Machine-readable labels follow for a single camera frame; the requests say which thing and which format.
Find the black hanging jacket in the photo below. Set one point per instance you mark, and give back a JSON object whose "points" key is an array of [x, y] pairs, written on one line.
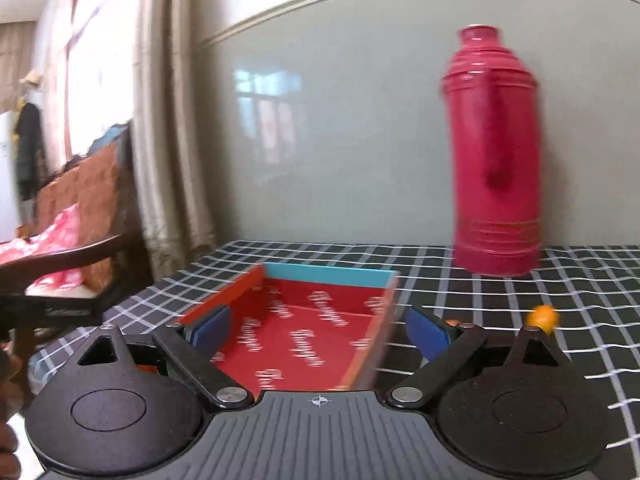
{"points": [[31, 165]]}

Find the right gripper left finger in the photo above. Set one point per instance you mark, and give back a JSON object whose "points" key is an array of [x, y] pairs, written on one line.
{"points": [[190, 347]]}

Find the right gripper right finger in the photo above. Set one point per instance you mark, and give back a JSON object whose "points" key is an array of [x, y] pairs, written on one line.
{"points": [[446, 348]]}

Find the red thermos flask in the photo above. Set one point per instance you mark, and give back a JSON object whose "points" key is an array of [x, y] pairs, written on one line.
{"points": [[492, 107]]}

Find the red cardboard box tray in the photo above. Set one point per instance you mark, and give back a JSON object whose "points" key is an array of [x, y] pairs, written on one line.
{"points": [[286, 326]]}

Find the black white grid tablecloth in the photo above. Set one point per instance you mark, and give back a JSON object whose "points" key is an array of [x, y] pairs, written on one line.
{"points": [[526, 406]]}

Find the orange kumquat fruit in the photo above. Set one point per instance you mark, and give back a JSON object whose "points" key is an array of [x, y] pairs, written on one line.
{"points": [[544, 317]]}

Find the dark wooden rattan sofa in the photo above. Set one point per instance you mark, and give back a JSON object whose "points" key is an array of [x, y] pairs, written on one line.
{"points": [[84, 253]]}

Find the straw hat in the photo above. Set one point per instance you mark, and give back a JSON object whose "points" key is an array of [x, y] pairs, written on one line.
{"points": [[32, 79]]}

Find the white refrigerator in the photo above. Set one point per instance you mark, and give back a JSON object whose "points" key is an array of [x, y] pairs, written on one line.
{"points": [[10, 217]]}

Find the beige lace curtain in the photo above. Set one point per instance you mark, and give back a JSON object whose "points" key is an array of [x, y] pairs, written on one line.
{"points": [[175, 200]]}

